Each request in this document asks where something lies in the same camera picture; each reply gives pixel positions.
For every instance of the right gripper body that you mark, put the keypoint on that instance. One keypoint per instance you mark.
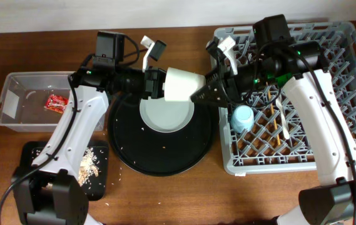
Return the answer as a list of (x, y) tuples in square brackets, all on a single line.
[(244, 80)]

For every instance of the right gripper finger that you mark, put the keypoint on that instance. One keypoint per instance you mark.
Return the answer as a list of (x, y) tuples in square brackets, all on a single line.
[(210, 95), (214, 78)]

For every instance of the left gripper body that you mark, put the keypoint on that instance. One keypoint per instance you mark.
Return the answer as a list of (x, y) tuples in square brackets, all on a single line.
[(151, 75)]

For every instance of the white cup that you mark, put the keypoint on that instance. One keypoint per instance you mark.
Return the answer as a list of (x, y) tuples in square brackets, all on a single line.
[(180, 85)]

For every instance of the blue cup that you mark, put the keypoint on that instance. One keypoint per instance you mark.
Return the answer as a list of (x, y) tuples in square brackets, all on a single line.
[(242, 119)]

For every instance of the red snack wrapper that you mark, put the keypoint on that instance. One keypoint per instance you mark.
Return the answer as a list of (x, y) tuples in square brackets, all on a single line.
[(56, 103)]

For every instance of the rice and peanut scraps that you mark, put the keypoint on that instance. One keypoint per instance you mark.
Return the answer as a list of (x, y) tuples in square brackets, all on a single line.
[(89, 165)]

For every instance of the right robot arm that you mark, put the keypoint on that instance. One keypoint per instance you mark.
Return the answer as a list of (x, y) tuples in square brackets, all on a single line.
[(301, 71)]

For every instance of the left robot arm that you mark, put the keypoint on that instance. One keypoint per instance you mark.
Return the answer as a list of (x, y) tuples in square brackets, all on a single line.
[(47, 191)]

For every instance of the grey dishwasher rack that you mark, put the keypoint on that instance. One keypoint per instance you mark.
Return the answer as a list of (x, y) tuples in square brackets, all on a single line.
[(256, 152)]

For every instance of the light grey plate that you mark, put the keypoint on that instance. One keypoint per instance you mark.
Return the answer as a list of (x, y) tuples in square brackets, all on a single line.
[(166, 117)]

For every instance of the wooden chopstick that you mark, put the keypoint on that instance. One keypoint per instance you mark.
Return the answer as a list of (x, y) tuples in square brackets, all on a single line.
[(274, 121)]

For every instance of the white plastic fork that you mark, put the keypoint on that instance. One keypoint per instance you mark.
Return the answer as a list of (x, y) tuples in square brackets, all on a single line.
[(279, 105)]

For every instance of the round black serving tray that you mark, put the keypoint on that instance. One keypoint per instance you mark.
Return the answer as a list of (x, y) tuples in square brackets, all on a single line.
[(155, 153)]

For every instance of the black rectangular tray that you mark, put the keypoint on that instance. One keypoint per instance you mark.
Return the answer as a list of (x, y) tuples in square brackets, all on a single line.
[(97, 188)]

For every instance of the clear plastic bin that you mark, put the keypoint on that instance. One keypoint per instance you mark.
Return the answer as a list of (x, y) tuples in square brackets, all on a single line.
[(24, 95)]

